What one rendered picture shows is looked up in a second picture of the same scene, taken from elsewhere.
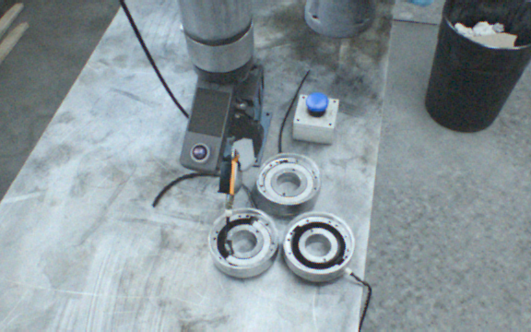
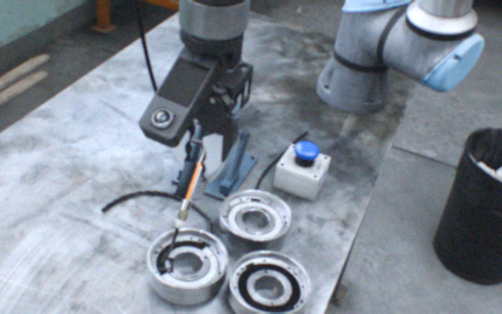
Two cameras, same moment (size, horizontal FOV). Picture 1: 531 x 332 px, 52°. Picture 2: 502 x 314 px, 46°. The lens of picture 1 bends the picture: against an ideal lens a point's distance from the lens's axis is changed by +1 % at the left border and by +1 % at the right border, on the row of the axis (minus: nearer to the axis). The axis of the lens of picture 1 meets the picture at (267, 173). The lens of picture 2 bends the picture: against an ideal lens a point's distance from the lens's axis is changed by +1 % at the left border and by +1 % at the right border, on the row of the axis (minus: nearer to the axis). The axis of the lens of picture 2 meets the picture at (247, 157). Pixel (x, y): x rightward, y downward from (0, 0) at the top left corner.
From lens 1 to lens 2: 0.17 m
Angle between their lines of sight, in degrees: 16
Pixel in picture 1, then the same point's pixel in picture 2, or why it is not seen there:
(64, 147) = (33, 138)
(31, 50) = (42, 97)
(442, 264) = not seen: outside the picture
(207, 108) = (183, 78)
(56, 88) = not seen: hidden behind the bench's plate
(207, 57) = (195, 17)
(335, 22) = (345, 94)
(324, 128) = (308, 179)
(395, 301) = not seen: outside the picture
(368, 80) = (367, 154)
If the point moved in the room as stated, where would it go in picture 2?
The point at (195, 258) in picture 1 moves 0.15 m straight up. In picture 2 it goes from (129, 271) to (129, 186)
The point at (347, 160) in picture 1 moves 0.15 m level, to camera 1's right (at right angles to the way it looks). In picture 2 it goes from (325, 220) to (422, 241)
